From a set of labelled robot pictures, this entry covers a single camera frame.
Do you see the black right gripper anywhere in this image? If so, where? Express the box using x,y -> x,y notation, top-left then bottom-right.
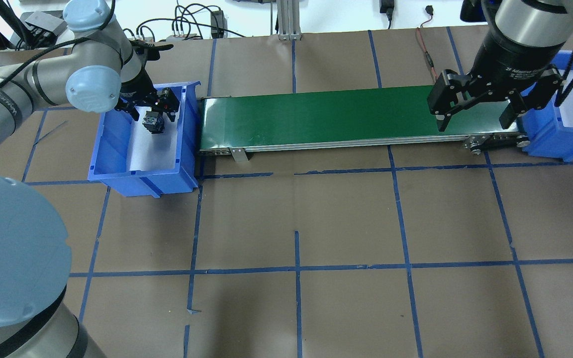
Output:
427,30 -> 563,132

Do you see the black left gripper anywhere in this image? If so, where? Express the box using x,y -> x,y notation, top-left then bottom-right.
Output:
114,70 -> 180,123

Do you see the red emergency stop button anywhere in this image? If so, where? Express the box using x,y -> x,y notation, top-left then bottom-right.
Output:
142,111 -> 165,134

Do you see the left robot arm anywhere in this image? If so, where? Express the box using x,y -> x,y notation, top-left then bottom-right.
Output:
0,0 -> 180,358

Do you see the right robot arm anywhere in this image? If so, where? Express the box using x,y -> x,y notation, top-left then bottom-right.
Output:
427,0 -> 573,132

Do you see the white foam pad source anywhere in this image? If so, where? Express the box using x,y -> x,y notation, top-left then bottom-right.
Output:
126,107 -> 179,172

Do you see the blue destination bin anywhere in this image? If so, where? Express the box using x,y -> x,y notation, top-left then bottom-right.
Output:
520,50 -> 573,163

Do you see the blue source bin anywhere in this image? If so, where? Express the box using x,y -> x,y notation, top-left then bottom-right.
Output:
87,81 -> 200,198

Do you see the black power adapter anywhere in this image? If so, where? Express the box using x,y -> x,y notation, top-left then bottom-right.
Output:
210,10 -> 227,39

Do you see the green conveyor belt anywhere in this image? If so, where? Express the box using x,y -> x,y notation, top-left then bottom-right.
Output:
198,86 -> 524,156

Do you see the red black wire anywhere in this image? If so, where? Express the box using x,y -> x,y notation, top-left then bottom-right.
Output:
415,5 -> 439,85

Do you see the aluminium frame post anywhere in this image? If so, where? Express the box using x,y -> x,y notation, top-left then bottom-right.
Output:
277,0 -> 302,41

